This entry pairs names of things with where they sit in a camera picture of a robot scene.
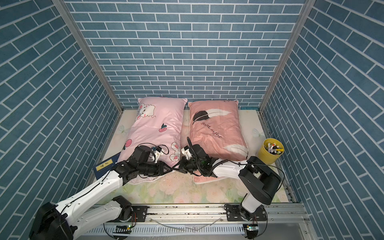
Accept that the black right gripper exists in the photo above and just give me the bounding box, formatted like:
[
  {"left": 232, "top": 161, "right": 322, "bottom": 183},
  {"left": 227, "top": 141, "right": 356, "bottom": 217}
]
[{"left": 172, "top": 156, "right": 204, "bottom": 175}]

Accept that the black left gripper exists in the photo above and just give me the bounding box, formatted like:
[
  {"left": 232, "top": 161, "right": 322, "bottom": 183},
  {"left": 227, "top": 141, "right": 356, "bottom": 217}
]
[{"left": 137, "top": 160, "right": 174, "bottom": 177}]

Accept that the light pink cartoon pillow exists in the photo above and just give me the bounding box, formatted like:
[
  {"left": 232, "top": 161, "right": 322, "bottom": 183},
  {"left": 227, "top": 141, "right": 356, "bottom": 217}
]
[{"left": 118, "top": 97, "right": 188, "bottom": 185}]

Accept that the salmon pink feather pillow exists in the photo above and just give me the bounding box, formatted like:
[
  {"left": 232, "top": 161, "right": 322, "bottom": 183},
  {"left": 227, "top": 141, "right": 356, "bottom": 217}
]
[{"left": 187, "top": 99, "right": 250, "bottom": 184}]

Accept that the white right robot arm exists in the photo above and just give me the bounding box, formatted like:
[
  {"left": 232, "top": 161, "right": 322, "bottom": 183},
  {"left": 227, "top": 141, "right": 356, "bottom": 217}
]
[{"left": 173, "top": 145, "right": 282, "bottom": 214}]

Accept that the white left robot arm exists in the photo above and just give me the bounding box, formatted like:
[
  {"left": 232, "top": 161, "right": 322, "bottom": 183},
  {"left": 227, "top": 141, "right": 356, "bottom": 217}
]
[{"left": 29, "top": 146, "right": 172, "bottom": 240}]

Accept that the blue notebook yellow label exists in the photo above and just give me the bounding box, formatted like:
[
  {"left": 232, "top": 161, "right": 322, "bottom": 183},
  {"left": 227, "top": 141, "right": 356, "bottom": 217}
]
[{"left": 93, "top": 153, "right": 121, "bottom": 180}]

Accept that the yellow pen cup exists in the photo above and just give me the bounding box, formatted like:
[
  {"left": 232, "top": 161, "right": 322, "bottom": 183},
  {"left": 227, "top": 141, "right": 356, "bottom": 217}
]
[{"left": 257, "top": 138, "right": 285, "bottom": 164}]

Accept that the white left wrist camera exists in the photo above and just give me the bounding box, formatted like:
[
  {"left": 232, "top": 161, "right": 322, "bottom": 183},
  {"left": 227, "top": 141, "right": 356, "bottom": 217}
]
[{"left": 153, "top": 150, "right": 164, "bottom": 163}]

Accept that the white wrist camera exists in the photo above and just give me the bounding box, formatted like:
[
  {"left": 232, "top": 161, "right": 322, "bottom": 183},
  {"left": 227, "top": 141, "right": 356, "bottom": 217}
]
[
  {"left": 153, "top": 150, "right": 164, "bottom": 163},
  {"left": 181, "top": 146, "right": 193, "bottom": 160}
]

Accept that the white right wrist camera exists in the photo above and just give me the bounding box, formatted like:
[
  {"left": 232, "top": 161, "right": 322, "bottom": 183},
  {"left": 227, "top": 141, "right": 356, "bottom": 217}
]
[{"left": 181, "top": 146, "right": 193, "bottom": 160}]

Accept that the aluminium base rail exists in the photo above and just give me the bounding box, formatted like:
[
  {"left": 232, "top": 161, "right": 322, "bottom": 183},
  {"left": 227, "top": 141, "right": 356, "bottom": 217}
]
[{"left": 53, "top": 203, "right": 316, "bottom": 240}]

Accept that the silver corner frame post left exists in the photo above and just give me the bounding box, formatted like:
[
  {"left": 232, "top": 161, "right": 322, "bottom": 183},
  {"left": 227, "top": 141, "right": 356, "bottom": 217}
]
[{"left": 52, "top": 0, "right": 124, "bottom": 114}]

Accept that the silver corner frame post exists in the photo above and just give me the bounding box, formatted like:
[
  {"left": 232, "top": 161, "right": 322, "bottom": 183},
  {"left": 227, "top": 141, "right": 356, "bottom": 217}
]
[
  {"left": 259, "top": 0, "right": 316, "bottom": 113},
  {"left": 52, "top": 0, "right": 124, "bottom": 114}
]

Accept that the silver corner frame post right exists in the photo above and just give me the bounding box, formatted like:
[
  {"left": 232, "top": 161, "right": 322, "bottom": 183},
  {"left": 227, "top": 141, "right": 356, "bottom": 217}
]
[{"left": 259, "top": 0, "right": 316, "bottom": 113}]

